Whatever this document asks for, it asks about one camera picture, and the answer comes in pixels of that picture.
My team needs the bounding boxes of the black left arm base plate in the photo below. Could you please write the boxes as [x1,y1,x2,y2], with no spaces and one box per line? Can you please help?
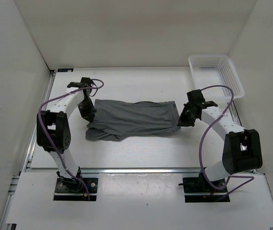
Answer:
[53,177,98,201]

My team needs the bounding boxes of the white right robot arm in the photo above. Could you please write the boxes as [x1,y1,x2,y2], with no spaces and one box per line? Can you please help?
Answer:
[178,89,263,192]

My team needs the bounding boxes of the aluminium right frame rail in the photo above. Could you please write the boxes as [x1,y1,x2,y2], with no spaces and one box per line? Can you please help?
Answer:
[227,102,254,129]

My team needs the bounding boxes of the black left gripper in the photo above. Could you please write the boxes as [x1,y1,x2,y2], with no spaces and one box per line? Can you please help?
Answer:
[77,98,97,122]

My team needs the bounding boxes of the aluminium front frame rail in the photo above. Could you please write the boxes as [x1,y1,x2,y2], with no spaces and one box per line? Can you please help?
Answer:
[82,167,200,174]

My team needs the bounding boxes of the aluminium left frame rail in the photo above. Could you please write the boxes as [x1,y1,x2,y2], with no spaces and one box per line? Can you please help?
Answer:
[0,70,57,230]

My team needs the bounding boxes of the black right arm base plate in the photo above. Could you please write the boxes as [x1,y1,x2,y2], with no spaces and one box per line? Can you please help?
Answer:
[178,177,230,203]

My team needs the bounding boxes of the blue corner label sticker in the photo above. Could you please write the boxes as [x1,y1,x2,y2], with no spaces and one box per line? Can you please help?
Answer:
[57,68,74,72]

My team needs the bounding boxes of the aluminium frame rail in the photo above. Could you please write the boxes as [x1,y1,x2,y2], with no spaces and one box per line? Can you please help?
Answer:
[82,167,200,174]
[0,70,57,230]
[227,102,254,129]

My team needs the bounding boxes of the grey cotton shorts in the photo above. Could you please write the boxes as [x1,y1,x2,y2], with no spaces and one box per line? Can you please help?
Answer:
[85,99,180,142]

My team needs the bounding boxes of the white perforated plastic basket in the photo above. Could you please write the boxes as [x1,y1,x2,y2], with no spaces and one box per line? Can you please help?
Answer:
[188,54,245,99]

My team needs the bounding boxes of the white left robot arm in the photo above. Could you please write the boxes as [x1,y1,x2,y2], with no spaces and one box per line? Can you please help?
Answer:
[36,77,96,192]

